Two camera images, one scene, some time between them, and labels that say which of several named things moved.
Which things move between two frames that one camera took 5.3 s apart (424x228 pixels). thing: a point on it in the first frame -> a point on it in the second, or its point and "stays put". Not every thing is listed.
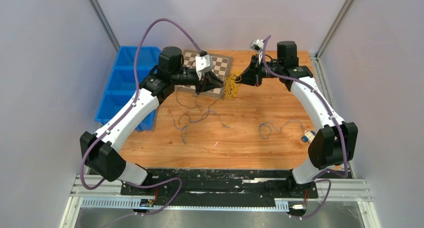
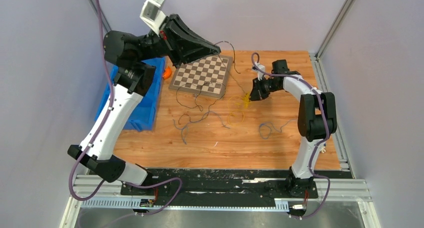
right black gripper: x=252 y=75 -> x=257 y=93
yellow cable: x=227 y=116 -> x=236 y=109
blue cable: x=273 y=126 stays put
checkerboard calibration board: x=221 y=65 stays put
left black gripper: x=209 y=81 -> x=182 y=45
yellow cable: x=231 y=86 -> x=246 y=99
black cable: x=200 y=107 stays put
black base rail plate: x=220 y=187 stays put
